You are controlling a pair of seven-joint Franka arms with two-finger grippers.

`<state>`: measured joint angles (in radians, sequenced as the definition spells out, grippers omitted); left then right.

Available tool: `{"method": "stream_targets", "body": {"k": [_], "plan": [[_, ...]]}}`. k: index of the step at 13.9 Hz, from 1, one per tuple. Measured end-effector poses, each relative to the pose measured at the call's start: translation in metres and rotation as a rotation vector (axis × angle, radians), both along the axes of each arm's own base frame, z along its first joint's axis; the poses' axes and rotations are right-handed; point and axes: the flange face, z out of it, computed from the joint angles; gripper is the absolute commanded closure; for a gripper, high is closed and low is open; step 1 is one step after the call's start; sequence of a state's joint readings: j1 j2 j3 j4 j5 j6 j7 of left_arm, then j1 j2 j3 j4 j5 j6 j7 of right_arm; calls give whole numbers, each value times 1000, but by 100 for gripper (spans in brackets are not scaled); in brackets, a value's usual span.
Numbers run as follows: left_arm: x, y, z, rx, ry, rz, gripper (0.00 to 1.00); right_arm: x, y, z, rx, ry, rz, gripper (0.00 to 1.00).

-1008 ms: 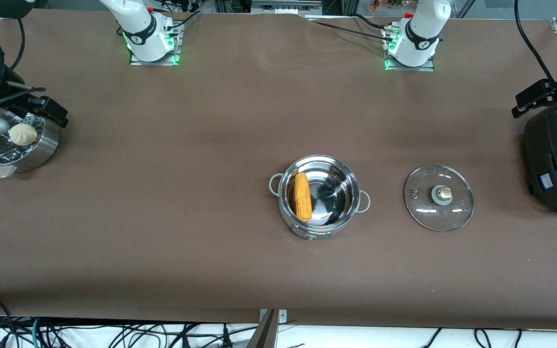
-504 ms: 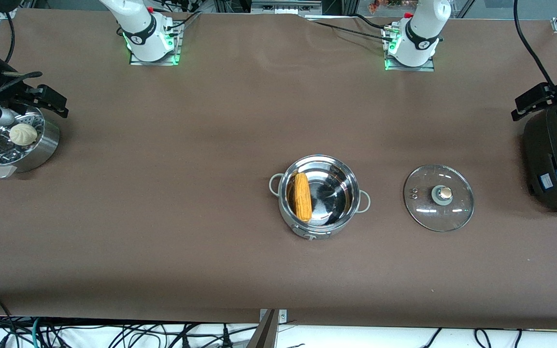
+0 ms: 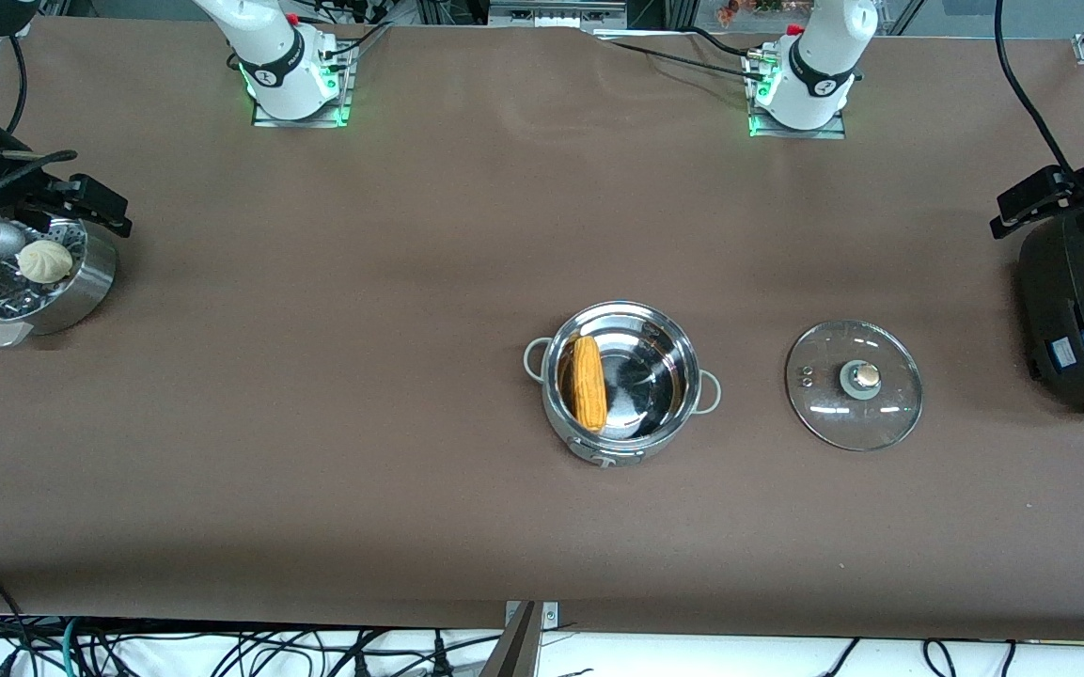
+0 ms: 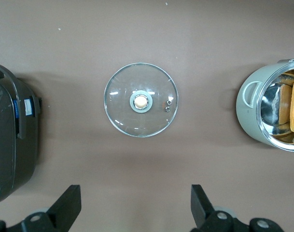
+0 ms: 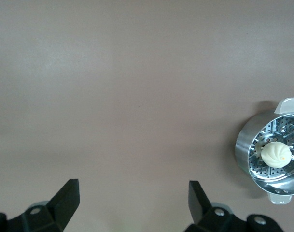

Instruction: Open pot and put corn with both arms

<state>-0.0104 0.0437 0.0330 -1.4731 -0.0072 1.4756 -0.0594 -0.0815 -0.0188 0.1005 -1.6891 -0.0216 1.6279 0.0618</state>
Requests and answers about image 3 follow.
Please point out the glass pot lid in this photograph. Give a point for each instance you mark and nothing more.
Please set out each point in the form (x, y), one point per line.
(824, 414)

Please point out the yellow corn cob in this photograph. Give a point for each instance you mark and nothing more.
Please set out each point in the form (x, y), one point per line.
(589, 385)

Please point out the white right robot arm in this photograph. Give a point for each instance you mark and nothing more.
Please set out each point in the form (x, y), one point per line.
(278, 66)

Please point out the steel steamer pot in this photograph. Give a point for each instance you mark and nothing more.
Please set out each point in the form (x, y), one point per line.
(81, 282)

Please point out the white steamed bun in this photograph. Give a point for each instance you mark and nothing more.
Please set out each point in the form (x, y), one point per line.
(45, 261)

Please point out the black rice cooker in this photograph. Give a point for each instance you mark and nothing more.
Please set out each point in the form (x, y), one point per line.
(1077, 320)

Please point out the brown table cover sheet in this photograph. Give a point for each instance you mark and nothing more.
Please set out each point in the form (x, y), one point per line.
(466, 235)

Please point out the grey metal box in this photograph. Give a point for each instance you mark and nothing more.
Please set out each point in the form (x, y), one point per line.
(556, 13)

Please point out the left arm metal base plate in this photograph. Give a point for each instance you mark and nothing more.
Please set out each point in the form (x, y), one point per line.
(795, 134)

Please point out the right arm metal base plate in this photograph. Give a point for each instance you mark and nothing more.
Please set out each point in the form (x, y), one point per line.
(344, 94)

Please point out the small metal table bracket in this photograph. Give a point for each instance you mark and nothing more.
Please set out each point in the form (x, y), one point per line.
(551, 616)

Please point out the grey slanted post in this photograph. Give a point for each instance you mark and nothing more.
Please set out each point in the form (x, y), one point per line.
(515, 653)

